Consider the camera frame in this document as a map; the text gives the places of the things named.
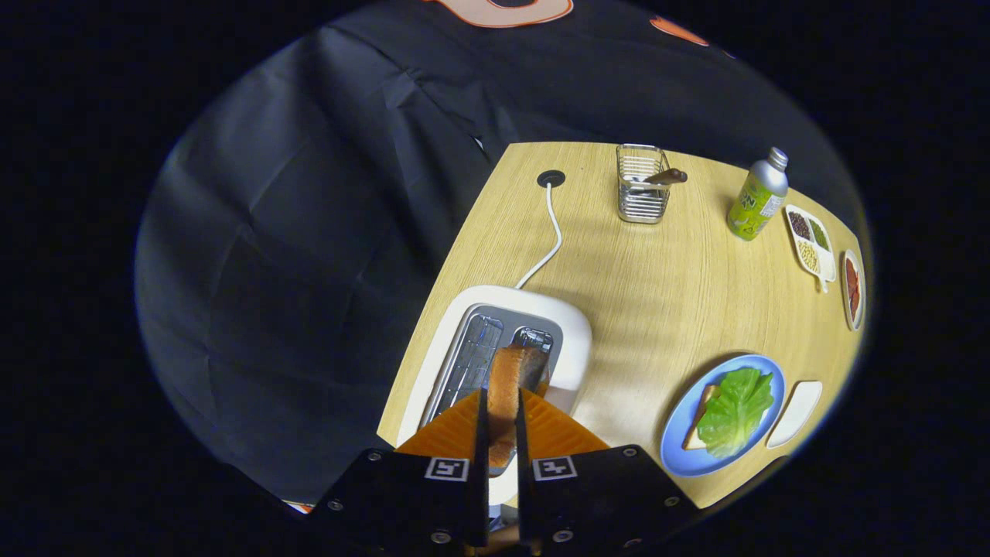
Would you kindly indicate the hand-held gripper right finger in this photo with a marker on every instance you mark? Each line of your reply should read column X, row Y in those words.
column 595, row 495

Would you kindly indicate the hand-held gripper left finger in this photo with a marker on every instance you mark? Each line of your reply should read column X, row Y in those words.
column 418, row 495

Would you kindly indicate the brown toast slice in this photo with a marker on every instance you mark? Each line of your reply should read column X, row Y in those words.
column 504, row 387

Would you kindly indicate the green lettuce leaf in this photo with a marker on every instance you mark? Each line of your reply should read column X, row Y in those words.
column 739, row 410

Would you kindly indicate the blue plate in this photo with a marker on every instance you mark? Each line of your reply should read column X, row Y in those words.
column 684, row 456

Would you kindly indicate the white bread slice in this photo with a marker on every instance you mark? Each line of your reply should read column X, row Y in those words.
column 694, row 437

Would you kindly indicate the white toaster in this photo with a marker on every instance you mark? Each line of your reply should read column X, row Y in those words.
column 568, row 333

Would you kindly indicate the white square plate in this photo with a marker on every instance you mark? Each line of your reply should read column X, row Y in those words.
column 797, row 414

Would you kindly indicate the black backdrop cloth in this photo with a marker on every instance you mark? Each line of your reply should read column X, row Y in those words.
column 309, row 232

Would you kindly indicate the yellow soybeans pile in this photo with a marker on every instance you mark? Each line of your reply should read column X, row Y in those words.
column 808, row 256

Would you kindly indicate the brown meat slice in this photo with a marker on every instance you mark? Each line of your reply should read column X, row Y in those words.
column 855, row 303
column 851, row 275

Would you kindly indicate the white oval plate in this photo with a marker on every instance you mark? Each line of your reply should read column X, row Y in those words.
column 860, row 309

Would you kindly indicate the white divided dish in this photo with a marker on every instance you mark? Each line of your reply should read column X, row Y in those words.
column 827, row 267

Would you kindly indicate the green drink bottle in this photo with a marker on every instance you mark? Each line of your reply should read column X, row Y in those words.
column 756, row 203

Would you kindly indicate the dark red beans pile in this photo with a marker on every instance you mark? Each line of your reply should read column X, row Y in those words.
column 799, row 225

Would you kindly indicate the green mung beans pile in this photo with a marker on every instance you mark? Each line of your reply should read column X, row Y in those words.
column 819, row 234

